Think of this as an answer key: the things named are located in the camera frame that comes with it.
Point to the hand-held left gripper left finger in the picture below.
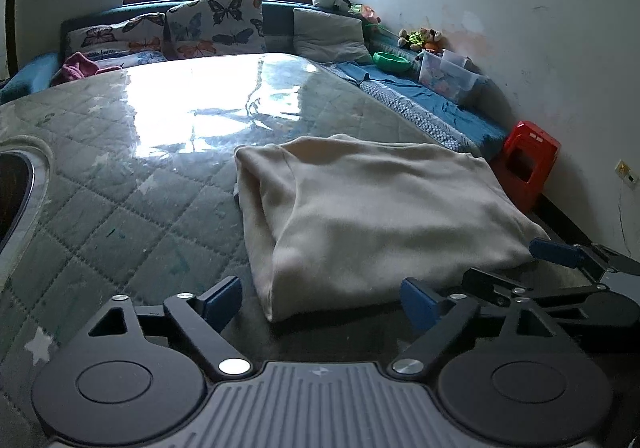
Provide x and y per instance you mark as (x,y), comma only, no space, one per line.
(222,303)

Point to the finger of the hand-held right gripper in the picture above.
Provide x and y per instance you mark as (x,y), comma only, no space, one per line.
(555,252)
(492,284)

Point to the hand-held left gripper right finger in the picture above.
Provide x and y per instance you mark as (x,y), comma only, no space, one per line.
(420,305)

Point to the cream sweatshirt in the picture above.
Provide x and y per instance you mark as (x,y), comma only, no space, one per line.
(375,208)

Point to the red plastic stool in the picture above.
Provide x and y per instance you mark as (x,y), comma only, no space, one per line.
(530,157)

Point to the clear plastic storage box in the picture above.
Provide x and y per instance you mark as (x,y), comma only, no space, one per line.
(442,80)

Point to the small white plastic box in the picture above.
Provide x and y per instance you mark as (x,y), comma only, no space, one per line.
(455,58)

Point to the black round induction cooktop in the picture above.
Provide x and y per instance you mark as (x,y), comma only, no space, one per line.
(12,188)

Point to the green plastic bowl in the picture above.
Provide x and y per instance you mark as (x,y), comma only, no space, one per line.
(390,62)

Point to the pile of plush toys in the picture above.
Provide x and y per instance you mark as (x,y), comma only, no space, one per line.
(420,40)

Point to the butterfly print pillow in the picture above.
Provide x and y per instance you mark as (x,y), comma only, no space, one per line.
(115,35)
(215,22)
(135,60)

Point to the pink cloth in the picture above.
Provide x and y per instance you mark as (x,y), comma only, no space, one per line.
(77,70)

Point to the grey pillow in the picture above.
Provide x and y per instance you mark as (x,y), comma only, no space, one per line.
(330,35)

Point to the blue sofa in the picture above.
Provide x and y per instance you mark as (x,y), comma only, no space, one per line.
(30,77)

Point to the orange and green toy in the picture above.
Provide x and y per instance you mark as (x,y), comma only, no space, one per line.
(367,13)

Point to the wall socket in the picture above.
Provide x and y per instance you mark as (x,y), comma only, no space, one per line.
(626,171)

